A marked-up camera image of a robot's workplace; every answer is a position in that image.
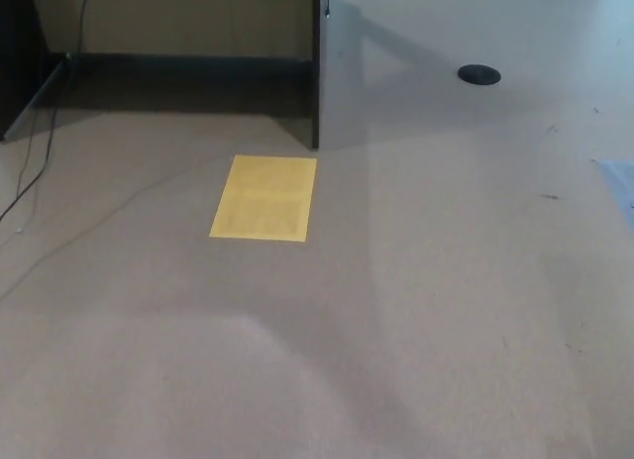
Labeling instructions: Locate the yellow paper sheet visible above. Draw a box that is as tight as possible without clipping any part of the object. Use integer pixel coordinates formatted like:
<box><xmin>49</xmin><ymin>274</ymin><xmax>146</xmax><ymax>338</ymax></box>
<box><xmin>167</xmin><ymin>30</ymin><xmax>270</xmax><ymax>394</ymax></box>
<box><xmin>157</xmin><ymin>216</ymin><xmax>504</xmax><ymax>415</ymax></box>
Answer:
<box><xmin>208</xmin><ymin>154</ymin><xmax>318</xmax><ymax>242</ymax></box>

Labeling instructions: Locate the black round floor cover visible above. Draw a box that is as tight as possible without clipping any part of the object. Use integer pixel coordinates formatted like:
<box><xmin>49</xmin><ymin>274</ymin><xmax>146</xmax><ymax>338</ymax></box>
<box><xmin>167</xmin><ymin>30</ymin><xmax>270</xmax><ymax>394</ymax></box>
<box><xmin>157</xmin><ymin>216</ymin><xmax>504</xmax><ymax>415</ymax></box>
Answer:
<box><xmin>457</xmin><ymin>63</ymin><xmax>502</xmax><ymax>87</ymax></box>

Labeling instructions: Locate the light blue plastic sheet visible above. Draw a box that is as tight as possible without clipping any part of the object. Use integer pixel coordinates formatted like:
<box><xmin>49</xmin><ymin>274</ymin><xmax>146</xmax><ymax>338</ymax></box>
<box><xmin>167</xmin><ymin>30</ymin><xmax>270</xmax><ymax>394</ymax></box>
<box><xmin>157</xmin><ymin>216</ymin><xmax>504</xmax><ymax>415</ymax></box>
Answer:
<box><xmin>593</xmin><ymin>157</ymin><xmax>634</xmax><ymax>213</ymax></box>

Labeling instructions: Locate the thin grey floor cable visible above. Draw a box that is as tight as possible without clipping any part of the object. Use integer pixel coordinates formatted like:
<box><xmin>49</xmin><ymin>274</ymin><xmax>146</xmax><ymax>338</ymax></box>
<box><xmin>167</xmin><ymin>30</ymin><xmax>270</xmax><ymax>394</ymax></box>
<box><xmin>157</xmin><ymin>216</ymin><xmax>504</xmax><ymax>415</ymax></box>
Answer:
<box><xmin>0</xmin><ymin>154</ymin><xmax>239</xmax><ymax>301</ymax></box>

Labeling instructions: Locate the thick black cable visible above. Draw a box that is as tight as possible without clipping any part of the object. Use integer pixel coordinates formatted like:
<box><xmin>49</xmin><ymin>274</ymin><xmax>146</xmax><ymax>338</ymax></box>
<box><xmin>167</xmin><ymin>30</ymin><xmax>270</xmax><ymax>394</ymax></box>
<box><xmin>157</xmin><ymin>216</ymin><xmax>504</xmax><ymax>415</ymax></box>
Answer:
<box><xmin>0</xmin><ymin>0</ymin><xmax>93</xmax><ymax>222</ymax></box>

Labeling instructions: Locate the thin dark cable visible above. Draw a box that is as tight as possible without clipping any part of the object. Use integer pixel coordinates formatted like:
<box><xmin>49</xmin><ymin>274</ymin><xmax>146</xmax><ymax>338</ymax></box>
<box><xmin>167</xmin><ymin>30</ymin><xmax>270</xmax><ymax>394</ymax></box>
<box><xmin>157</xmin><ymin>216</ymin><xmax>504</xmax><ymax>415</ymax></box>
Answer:
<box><xmin>13</xmin><ymin>104</ymin><xmax>41</xmax><ymax>233</ymax></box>

